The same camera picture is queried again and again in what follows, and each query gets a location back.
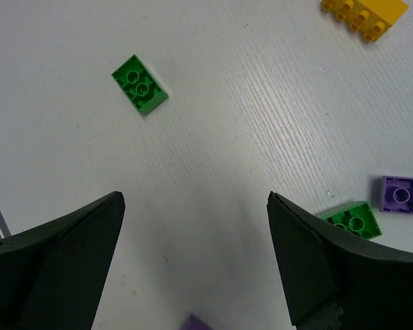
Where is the yellow long lego brick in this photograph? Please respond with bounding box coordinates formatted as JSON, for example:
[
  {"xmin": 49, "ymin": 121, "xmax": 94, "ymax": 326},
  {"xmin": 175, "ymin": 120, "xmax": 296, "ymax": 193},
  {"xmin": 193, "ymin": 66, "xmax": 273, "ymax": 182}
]
[{"xmin": 321, "ymin": 0, "xmax": 409, "ymax": 43}]

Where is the green lego brick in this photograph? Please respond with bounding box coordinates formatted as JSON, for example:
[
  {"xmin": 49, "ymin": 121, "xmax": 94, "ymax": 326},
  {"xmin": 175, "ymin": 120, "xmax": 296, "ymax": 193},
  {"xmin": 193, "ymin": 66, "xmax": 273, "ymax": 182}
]
[
  {"xmin": 112, "ymin": 54, "xmax": 169, "ymax": 116},
  {"xmin": 316, "ymin": 201, "xmax": 382, "ymax": 240}
]

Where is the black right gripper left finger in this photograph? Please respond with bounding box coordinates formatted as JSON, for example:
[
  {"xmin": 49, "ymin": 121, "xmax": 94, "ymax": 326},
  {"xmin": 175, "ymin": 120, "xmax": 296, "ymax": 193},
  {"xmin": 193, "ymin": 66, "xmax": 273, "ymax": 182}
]
[{"xmin": 0, "ymin": 191, "xmax": 125, "ymax": 329}]

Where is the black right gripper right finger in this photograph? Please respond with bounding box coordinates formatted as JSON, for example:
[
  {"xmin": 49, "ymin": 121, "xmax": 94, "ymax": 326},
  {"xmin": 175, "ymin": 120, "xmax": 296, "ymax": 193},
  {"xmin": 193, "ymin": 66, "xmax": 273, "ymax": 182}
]
[{"xmin": 267, "ymin": 192, "xmax": 413, "ymax": 329}]

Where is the purple lego brick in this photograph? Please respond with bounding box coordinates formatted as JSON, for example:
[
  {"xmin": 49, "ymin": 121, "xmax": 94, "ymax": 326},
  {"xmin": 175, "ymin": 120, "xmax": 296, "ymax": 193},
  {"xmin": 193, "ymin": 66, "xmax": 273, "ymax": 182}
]
[
  {"xmin": 179, "ymin": 314, "xmax": 213, "ymax": 330},
  {"xmin": 380, "ymin": 176, "xmax": 413, "ymax": 215}
]

